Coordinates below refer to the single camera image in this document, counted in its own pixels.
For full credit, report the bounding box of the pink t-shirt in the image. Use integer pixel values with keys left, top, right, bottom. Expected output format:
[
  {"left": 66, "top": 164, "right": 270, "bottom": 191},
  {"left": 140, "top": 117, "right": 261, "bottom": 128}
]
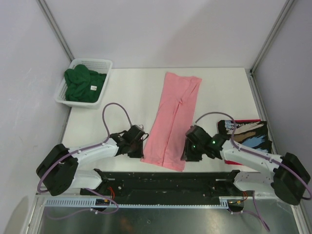
[{"left": 141, "top": 72, "right": 202, "bottom": 172}]

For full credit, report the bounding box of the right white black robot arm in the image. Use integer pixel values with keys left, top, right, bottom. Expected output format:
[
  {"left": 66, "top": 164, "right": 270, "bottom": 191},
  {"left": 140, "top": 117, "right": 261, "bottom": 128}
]
[{"left": 181, "top": 127, "right": 312, "bottom": 205}]

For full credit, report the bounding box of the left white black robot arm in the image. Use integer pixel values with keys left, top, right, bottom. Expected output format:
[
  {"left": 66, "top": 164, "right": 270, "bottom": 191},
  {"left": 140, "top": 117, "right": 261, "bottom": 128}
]
[{"left": 36, "top": 131, "right": 145, "bottom": 196}]

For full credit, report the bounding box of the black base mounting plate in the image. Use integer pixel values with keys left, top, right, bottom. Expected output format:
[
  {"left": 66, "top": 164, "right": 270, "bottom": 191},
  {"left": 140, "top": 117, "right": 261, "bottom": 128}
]
[{"left": 94, "top": 169, "right": 251, "bottom": 197}]

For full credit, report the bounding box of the black printed folded t-shirt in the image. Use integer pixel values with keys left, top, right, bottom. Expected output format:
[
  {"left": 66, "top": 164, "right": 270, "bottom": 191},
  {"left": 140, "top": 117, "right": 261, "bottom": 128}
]
[{"left": 216, "top": 119, "right": 273, "bottom": 155}]

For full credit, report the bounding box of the green t-shirt in basket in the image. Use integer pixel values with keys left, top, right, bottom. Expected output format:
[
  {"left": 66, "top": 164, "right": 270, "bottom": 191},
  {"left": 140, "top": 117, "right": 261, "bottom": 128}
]
[{"left": 64, "top": 64, "right": 107, "bottom": 103}]

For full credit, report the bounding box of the white plastic basket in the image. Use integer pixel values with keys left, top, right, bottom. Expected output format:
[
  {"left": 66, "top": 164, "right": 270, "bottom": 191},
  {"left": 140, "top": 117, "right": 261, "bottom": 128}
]
[{"left": 54, "top": 58, "right": 113, "bottom": 109}]

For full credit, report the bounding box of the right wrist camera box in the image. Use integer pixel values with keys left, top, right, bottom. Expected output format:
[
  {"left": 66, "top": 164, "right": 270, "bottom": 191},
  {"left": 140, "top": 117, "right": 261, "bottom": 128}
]
[{"left": 186, "top": 125, "right": 212, "bottom": 146}]

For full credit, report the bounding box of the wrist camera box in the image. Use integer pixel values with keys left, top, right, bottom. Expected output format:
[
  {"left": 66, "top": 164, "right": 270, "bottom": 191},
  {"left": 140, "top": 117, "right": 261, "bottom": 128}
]
[
  {"left": 123, "top": 125, "right": 147, "bottom": 143},
  {"left": 186, "top": 125, "right": 212, "bottom": 146}
]

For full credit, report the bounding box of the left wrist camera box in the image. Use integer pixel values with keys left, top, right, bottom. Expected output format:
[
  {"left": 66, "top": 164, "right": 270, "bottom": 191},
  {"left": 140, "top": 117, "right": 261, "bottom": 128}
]
[{"left": 123, "top": 125, "right": 147, "bottom": 143}]

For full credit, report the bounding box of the white slotted cable duct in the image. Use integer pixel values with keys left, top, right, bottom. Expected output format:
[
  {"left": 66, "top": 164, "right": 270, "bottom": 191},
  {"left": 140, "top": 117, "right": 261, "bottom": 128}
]
[{"left": 44, "top": 197, "right": 244, "bottom": 209}]

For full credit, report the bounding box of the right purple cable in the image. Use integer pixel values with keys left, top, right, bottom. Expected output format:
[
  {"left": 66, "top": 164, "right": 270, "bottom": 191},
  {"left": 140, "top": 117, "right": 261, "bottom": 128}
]
[{"left": 194, "top": 111, "right": 312, "bottom": 232}]

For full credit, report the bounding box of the right aluminium frame post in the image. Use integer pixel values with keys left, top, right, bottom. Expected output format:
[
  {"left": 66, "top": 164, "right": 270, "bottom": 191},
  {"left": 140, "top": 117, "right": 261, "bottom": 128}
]
[{"left": 251, "top": 0, "right": 299, "bottom": 74}]

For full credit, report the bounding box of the aluminium frame post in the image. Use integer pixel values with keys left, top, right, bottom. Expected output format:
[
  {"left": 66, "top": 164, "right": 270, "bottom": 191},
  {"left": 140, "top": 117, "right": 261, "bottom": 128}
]
[
  {"left": 36, "top": 0, "right": 74, "bottom": 61},
  {"left": 251, "top": 0, "right": 299, "bottom": 74}
]

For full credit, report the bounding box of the left aluminium frame post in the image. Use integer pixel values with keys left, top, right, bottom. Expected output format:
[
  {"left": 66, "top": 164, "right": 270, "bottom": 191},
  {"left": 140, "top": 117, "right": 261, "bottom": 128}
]
[{"left": 36, "top": 0, "right": 74, "bottom": 61}]

